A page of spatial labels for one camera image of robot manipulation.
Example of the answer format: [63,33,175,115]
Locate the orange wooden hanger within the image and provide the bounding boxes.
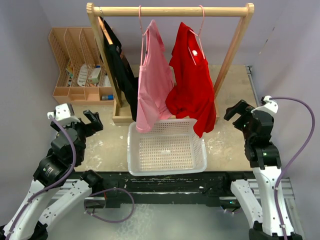
[98,17,113,45]

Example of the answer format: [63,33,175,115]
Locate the pink t shirt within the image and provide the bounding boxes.
[136,19,174,133]

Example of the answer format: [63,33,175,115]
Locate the white plastic basket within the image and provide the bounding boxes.
[127,118,208,177]

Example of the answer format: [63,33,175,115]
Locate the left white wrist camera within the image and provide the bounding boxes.
[47,103,80,126]

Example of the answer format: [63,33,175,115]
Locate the blue grey small cylinder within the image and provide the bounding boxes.
[101,94,114,101]

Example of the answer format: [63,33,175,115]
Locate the black t shirt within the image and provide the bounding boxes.
[100,17,139,122]

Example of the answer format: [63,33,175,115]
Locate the wooden clothes rack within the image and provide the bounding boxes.
[86,2,255,125]

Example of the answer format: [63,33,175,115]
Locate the pink wire hanger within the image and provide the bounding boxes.
[138,5,150,76]
[188,5,206,65]

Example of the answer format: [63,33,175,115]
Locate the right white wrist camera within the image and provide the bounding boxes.
[251,95,279,116]

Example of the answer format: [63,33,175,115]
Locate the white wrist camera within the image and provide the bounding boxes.
[251,95,279,116]
[47,103,80,126]

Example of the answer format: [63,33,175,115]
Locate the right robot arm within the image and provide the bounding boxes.
[222,96,303,240]

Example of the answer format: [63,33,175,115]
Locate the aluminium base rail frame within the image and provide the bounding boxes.
[49,66,306,240]

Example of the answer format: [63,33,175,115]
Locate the papers in organizer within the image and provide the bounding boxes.
[65,60,111,87]

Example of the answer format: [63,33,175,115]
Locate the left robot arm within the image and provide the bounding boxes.
[0,107,104,240]

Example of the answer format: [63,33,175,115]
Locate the red t shirt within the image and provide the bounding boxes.
[165,22,217,138]

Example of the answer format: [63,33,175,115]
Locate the peach desk file organizer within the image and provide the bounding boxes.
[48,27,114,106]

